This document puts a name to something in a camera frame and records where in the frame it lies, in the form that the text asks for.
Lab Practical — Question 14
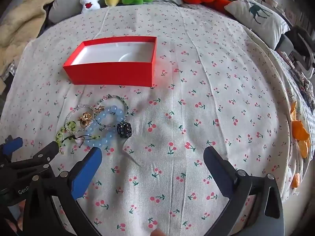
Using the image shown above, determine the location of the deer print pillow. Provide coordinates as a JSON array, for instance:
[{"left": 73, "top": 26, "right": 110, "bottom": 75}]
[{"left": 224, "top": 0, "right": 291, "bottom": 50}]

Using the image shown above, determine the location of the beige blanket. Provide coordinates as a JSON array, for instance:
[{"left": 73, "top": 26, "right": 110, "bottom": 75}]
[{"left": 0, "top": 0, "right": 62, "bottom": 79}]

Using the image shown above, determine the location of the green bead bracelet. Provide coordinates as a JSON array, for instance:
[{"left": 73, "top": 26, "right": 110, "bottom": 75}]
[{"left": 56, "top": 120, "right": 78, "bottom": 155}]

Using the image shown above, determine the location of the white plush toy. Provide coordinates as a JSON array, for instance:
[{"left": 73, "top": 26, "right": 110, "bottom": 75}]
[{"left": 80, "top": 0, "right": 102, "bottom": 14}]

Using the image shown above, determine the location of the clear bead bracelet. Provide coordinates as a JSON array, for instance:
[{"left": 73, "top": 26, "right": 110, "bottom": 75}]
[{"left": 64, "top": 104, "right": 95, "bottom": 131}]

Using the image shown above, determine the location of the cherry print bedsheet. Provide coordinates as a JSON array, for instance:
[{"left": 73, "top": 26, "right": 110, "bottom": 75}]
[{"left": 0, "top": 1, "right": 296, "bottom": 236}]

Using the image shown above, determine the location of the red cardboard box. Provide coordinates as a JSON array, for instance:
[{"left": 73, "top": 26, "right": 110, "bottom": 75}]
[{"left": 63, "top": 36, "right": 157, "bottom": 88}]

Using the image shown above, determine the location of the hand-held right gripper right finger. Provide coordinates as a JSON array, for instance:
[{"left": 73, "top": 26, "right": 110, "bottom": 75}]
[{"left": 203, "top": 146, "right": 285, "bottom": 236}]

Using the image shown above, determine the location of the blue bead bracelet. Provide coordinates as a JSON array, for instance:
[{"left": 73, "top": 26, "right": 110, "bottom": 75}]
[{"left": 74, "top": 105, "right": 124, "bottom": 151}]

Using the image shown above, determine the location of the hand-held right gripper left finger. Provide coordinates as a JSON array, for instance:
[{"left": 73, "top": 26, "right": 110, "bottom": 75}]
[{"left": 22, "top": 147, "right": 104, "bottom": 236}]

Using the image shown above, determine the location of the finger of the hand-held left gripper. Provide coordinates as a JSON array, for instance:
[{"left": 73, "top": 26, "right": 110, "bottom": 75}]
[
  {"left": 0, "top": 135, "right": 24, "bottom": 165},
  {"left": 7, "top": 141, "right": 60, "bottom": 177}
]

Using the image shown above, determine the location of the thin dark bead bracelet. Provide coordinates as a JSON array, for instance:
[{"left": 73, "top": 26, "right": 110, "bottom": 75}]
[{"left": 95, "top": 98, "right": 130, "bottom": 128}]

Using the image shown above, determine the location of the orange patterned quilt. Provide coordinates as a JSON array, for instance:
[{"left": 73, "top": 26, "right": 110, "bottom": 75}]
[{"left": 271, "top": 49, "right": 315, "bottom": 202}]

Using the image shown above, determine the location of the grey office chair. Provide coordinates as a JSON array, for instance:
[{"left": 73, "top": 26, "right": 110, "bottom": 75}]
[{"left": 278, "top": 27, "right": 315, "bottom": 77}]

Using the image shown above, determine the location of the gold knot earring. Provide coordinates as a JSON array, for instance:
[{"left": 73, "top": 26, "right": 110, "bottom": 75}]
[{"left": 77, "top": 112, "right": 93, "bottom": 128}]

